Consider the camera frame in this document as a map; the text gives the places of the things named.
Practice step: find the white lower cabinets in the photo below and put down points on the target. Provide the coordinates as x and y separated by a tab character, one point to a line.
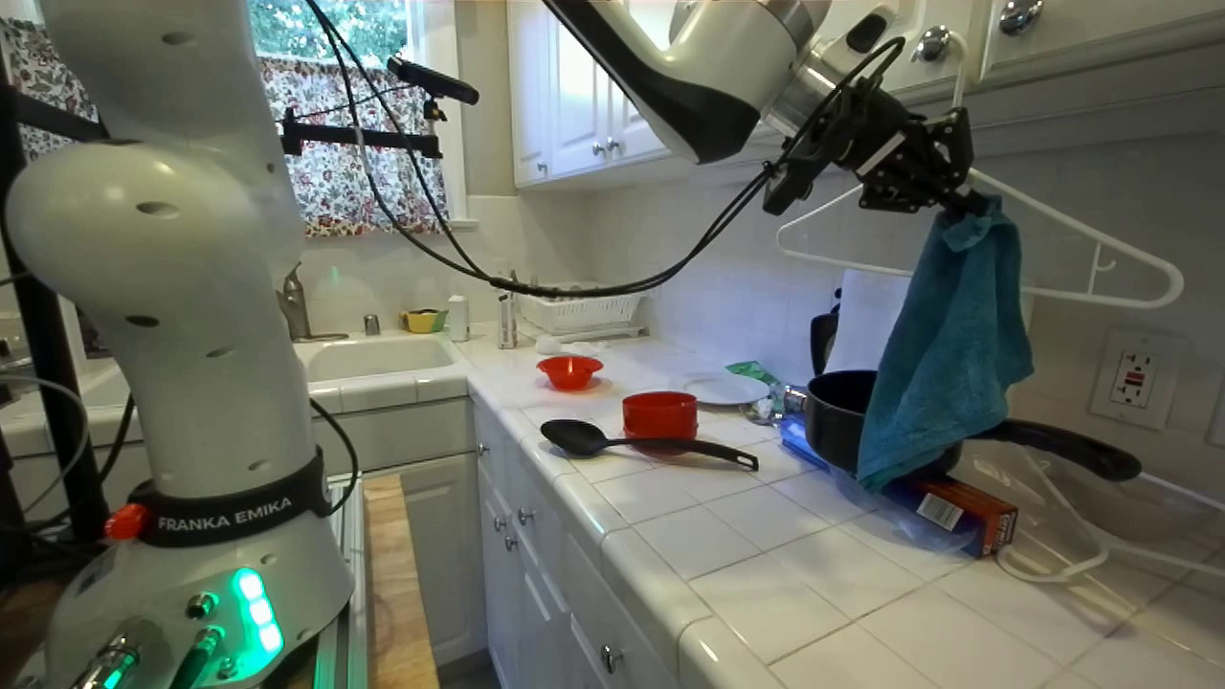
538	599

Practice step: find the white plate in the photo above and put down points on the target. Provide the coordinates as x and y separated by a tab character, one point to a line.
723	390

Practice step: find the silver sink faucet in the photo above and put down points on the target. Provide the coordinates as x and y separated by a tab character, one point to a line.
296	309

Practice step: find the silver cabinet knob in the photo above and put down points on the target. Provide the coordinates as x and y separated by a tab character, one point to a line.
936	43
1019	15

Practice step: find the silver drawer knob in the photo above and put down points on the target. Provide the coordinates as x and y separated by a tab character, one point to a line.
610	662

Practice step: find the white wall power outlet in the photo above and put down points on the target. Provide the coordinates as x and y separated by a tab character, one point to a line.
1133	382

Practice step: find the green cloth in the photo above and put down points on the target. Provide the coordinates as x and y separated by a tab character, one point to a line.
757	372

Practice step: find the small red bowl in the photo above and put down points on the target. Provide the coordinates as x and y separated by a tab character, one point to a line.
568	372

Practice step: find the black tube camera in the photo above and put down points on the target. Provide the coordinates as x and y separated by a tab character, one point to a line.
434	81

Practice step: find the white dish rack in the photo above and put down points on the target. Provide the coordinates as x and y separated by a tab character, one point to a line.
578	313

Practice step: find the white soap dispenser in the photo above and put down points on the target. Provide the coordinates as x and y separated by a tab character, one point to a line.
509	320

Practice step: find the window pane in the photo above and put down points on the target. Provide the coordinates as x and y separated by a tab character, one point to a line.
344	24

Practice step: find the small yellow bowl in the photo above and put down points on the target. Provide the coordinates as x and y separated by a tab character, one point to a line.
422	320

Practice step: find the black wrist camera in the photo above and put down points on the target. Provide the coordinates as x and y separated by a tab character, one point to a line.
794	186

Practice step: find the white cabinets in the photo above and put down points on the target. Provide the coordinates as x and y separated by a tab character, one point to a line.
574	118
538	599

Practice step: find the blue towel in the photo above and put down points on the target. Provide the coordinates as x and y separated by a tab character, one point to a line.
949	348

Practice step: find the red measuring cup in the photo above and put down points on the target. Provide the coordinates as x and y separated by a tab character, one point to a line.
658	419

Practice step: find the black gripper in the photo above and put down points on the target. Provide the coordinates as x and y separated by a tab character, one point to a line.
884	156

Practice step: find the white kitchen sink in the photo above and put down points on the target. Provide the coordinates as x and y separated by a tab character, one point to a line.
378	358

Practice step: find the black spatula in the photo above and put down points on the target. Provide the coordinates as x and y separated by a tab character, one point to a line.
824	335

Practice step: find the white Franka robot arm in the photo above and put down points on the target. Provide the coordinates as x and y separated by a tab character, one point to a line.
166	253

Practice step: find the white upper cabinets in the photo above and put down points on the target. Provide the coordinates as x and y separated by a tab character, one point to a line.
574	118

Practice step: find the black metal stand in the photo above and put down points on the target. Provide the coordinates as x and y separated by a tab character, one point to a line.
51	383

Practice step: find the floral window curtain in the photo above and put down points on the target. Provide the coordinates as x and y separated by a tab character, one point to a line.
358	177

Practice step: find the black saucepan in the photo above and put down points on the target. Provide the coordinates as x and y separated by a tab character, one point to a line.
834	424

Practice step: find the white bottle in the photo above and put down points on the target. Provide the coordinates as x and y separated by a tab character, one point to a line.
457	320

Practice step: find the black plastic spoon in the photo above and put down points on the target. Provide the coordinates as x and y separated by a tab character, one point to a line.
574	440

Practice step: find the blue and red foil box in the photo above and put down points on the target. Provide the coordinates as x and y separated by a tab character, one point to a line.
977	520

